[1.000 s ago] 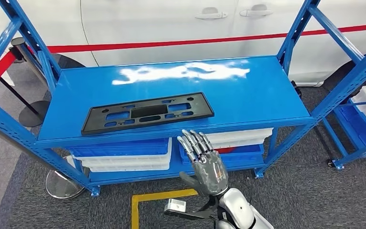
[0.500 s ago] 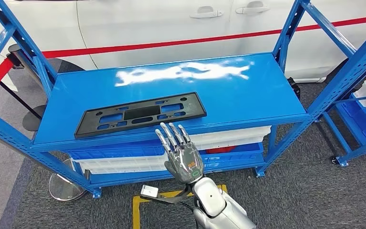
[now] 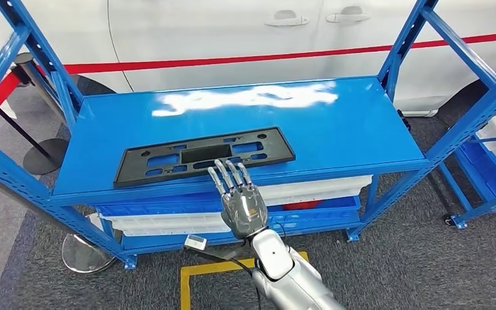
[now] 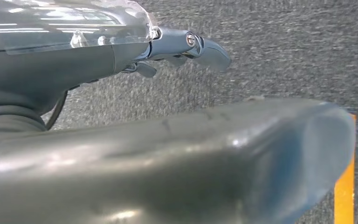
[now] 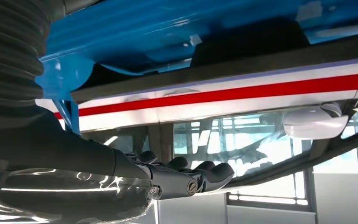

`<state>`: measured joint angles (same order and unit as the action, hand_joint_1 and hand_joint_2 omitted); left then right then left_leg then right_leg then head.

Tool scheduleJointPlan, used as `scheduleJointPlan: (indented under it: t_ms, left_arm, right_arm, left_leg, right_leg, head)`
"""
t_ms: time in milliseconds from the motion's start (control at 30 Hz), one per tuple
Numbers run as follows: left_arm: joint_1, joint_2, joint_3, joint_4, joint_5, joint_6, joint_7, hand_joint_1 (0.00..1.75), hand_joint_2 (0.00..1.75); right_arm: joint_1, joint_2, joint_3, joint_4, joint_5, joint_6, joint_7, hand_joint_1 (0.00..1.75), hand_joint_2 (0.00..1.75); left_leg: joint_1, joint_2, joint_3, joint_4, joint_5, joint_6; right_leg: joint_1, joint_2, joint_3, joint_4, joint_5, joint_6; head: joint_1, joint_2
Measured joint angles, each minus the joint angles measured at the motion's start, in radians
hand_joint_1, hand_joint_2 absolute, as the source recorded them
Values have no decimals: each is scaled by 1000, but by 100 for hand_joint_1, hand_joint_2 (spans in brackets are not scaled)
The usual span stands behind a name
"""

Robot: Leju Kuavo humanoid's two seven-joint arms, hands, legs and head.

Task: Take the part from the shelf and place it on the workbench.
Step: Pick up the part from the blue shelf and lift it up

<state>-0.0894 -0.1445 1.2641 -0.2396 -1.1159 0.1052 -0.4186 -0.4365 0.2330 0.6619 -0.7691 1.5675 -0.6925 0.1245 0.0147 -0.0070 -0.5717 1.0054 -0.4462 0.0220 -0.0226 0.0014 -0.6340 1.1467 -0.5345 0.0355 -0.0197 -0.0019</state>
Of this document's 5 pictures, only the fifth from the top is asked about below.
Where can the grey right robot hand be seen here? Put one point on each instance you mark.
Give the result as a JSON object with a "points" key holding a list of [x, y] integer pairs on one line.
{"points": [[74, 160]]}

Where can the blue metal shelf rack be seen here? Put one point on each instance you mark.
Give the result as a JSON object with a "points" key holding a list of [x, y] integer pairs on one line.
{"points": [[120, 37]]}

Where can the white car side mirror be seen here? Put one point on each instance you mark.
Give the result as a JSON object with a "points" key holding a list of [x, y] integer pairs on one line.
{"points": [[315, 123]]}

